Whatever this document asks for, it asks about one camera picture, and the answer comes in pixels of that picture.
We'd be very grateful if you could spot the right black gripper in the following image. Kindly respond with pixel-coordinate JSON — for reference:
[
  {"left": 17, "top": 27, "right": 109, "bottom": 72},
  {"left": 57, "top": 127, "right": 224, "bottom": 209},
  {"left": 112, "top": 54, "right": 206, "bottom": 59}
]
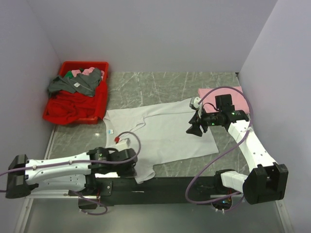
[{"left": 186, "top": 107, "right": 222, "bottom": 137}]

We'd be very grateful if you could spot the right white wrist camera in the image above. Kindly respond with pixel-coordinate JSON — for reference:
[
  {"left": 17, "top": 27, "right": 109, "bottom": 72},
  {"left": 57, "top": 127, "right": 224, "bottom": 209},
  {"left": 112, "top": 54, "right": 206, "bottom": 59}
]
[{"left": 189, "top": 97, "right": 203, "bottom": 118}]

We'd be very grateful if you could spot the grey t-shirt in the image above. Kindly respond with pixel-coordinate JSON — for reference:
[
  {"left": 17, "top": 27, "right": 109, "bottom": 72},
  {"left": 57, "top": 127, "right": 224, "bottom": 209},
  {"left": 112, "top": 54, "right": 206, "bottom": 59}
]
[{"left": 47, "top": 70, "right": 104, "bottom": 97}]

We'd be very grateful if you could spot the pink garment in bin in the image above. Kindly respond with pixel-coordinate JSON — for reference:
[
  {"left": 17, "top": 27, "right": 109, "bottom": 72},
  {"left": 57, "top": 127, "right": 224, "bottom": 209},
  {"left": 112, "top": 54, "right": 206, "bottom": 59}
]
[{"left": 72, "top": 67, "right": 104, "bottom": 77}]

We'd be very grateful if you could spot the red plastic bin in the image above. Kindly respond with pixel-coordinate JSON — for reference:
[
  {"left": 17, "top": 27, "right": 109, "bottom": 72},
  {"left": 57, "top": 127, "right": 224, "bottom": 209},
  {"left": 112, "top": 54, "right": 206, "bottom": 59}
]
[{"left": 43, "top": 61, "right": 109, "bottom": 125}]

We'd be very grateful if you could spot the green garment in bin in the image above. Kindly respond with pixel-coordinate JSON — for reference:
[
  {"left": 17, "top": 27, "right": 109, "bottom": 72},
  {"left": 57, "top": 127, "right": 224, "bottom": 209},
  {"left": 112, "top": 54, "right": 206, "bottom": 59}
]
[{"left": 63, "top": 71, "right": 74, "bottom": 79}]

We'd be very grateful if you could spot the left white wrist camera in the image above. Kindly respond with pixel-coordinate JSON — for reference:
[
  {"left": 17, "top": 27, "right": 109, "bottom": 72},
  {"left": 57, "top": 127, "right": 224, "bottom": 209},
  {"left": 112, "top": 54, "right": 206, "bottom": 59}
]
[{"left": 114, "top": 137, "right": 130, "bottom": 151}]

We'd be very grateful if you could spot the aluminium frame rail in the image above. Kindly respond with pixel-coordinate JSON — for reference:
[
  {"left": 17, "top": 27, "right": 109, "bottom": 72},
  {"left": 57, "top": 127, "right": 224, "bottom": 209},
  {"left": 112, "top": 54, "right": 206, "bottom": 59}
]
[{"left": 14, "top": 121, "right": 292, "bottom": 233}]

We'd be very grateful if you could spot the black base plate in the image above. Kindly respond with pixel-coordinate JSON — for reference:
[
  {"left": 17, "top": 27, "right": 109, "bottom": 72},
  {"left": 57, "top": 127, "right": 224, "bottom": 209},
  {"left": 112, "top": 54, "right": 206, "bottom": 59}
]
[{"left": 68, "top": 176, "right": 241, "bottom": 211}]

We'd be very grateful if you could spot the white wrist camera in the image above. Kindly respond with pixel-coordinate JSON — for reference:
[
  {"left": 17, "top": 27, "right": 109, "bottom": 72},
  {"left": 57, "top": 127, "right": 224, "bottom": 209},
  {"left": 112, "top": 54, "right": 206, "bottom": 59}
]
[
  {"left": 114, "top": 137, "right": 130, "bottom": 151},
  {"left": 189, "top": 97, "right": 203, "bottom": 118}
]

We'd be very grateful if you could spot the white t-shirt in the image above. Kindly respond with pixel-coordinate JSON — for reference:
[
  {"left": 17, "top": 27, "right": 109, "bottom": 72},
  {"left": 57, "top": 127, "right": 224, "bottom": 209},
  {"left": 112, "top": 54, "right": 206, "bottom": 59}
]
[{"left": 104, "top": 99, "right": 219, "bottom": 183}]

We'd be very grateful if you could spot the folded pink t-shirt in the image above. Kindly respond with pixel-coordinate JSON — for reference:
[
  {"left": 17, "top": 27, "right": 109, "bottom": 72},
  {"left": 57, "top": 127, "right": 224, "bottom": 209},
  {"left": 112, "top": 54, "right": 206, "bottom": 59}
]
[{"left": 203, "top": 88, "right": 250, "bottom": 114}]

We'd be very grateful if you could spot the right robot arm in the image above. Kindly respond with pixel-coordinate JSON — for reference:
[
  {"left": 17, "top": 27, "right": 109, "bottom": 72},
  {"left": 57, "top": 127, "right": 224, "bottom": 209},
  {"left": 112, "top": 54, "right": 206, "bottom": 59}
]
[{"left": 185, "top": 110, "right": 289, "bottom": 204}]

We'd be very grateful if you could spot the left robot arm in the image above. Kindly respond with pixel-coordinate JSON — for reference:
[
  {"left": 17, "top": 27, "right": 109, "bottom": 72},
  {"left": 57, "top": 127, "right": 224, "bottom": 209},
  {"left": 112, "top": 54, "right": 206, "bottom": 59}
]
[{"left": 3, "top": 147, "right": 139, "bottom": 199}]

